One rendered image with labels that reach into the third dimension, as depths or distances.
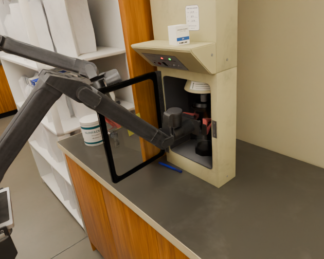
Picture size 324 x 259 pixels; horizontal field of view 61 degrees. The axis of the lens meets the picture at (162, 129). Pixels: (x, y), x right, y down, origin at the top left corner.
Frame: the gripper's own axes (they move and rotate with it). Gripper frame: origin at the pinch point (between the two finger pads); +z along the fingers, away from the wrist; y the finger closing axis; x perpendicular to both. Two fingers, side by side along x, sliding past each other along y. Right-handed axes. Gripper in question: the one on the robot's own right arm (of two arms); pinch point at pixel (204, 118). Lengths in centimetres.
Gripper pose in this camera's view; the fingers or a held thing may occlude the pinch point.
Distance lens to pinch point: 118.7
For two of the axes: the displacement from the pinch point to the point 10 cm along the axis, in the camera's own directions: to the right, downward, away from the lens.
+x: 1.1, 9.0, 4.3
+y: -6.4, -2.7, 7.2
